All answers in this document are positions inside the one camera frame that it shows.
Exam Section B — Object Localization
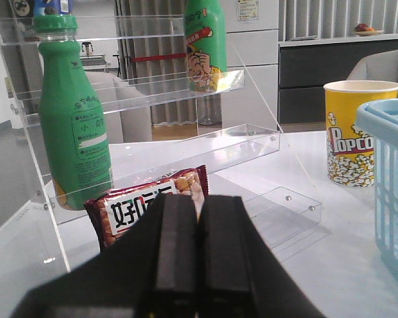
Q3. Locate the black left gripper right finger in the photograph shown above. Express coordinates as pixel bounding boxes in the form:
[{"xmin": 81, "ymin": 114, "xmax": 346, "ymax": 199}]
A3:
[{"xmin": 198, "ymin": 195, "xmax": 323, "ymax": 317}]

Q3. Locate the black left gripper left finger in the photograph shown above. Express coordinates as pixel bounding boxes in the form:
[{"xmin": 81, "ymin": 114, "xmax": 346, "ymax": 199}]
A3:
[{"xmin": 11, "ymin": 195, "xmax": 196, "ymax": 317}]

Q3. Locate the light blue plastic basket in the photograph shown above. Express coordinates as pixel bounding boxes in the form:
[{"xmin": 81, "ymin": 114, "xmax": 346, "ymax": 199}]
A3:
[{"xmin": 356, "ymin": 98, "xmax": 398, "ymax": 281}]

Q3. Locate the maroon almond biscuit packet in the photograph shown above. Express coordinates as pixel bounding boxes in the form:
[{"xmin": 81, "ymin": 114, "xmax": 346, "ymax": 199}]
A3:
[{"xmin": 84, "ymin": 165, "xmax": 208, "ymax": 250}]

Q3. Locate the green plastic drink bottle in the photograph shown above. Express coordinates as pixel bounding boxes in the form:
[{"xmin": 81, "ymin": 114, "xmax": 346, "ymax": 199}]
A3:
[{"xmin": 33, "ymin": 15, "xmax": 111, "ymax": 210}]

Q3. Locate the yellow popcorn paper cup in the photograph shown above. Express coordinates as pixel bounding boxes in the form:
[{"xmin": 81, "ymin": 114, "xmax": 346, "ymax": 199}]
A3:
[{"xmin": 323, "ymin": 79, "xmax": 398, "ymax": 187}]

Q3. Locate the clear acrylic display shelf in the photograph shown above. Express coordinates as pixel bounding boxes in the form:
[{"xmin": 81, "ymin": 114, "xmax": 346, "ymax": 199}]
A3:
[{"xmin": 0, "ymin": 15, "xmax": 321, "ymax": 277}]

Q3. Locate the green cartoon drink bottle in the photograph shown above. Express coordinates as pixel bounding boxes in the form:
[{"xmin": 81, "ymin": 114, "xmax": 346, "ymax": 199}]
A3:
[{"xmin": 184, "ymin": 0, "xmax": 227, "ymax": 92}]

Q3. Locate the grey armchair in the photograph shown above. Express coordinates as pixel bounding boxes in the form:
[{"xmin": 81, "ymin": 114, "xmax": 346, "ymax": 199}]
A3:
[{"xmin": 347, "ymin": 50, "xmax": 398, "ymax": 83}]

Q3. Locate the plate of fruit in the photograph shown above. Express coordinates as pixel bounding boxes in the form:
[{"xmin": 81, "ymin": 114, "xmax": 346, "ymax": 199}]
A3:
[{"xmin": 354, "ymin": 23, "xmax": 384, "ymax": 36}]

